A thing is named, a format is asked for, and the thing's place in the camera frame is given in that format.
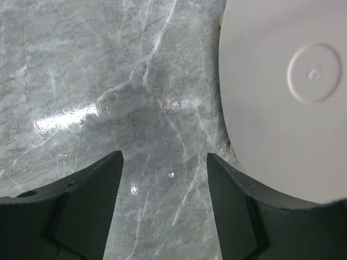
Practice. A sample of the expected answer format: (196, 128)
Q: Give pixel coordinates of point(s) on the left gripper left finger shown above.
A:
(67, 219)

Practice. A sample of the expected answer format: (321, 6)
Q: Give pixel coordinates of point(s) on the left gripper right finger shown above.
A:
(254, 221)

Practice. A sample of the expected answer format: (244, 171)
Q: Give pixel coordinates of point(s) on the cream round drawer cabinet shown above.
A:
(282, 68)

